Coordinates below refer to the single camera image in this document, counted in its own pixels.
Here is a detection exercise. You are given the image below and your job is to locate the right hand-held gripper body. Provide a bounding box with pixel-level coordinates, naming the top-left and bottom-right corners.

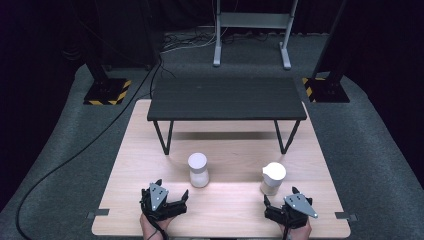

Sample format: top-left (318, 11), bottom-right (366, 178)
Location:
top-left (264, 194), bottom-right (319, 230)

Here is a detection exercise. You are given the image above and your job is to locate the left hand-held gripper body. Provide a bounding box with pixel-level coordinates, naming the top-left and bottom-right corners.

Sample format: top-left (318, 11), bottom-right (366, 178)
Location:
top-left (139, 182), bottom-right (188, 222)

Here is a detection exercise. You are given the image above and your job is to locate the white jar with spout lid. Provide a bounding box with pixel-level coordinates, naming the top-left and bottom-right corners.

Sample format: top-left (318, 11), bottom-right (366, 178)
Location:
top-left (259, 161), bottom-right (287, 197)

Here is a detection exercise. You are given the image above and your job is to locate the clear jar with white powder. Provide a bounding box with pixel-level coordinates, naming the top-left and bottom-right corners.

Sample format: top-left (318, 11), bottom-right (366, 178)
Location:
top-left (187, 152), bottom-right (211, 189)

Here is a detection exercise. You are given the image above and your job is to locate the black shelf with metal legs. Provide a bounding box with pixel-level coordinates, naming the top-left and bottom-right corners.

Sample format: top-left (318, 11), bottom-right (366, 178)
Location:
top-left (146, 77), bottom-right (308, 156)

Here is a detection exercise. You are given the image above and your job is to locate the person's right hand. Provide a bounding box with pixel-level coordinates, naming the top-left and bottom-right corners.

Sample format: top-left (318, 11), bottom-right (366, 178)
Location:
top-left (279, 218), bottom-right (313, 240)

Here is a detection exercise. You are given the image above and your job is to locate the person's left hand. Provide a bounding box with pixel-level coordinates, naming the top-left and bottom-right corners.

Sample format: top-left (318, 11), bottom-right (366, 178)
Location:
top-left (139, 213), bottom-right (172, 240)

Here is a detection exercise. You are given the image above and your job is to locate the grey metal stand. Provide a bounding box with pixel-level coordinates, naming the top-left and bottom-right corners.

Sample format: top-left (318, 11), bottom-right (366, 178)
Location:
top-left (212, 0), bottom-right (300, 71)

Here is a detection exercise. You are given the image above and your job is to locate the left hand-held gripper cable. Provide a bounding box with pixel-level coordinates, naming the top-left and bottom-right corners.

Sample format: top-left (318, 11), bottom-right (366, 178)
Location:
top-left (145, 213), bottom-right (169, 240)

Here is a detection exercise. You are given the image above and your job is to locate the long black floor cable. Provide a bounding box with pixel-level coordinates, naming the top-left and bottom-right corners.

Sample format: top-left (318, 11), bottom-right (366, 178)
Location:
top-left (14, 53), bottom-right (164, 240)

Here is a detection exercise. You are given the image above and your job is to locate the bundle of floor cables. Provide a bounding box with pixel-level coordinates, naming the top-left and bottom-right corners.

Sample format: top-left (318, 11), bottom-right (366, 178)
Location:
top-left (161, 24), bottom-right (221, 54)

